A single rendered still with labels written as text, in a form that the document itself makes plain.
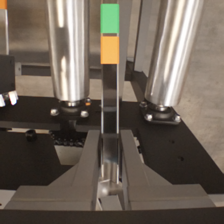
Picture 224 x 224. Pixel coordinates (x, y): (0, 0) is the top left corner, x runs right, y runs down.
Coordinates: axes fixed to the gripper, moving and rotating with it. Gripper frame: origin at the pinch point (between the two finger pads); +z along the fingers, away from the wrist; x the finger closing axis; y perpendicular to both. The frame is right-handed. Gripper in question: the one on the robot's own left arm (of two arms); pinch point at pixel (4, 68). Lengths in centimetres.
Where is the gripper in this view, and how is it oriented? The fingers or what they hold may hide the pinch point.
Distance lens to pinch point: 36.0
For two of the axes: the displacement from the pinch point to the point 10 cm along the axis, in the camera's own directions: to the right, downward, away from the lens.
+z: -0.4, -2.8, 9.6
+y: 1.1, -9.6, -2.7
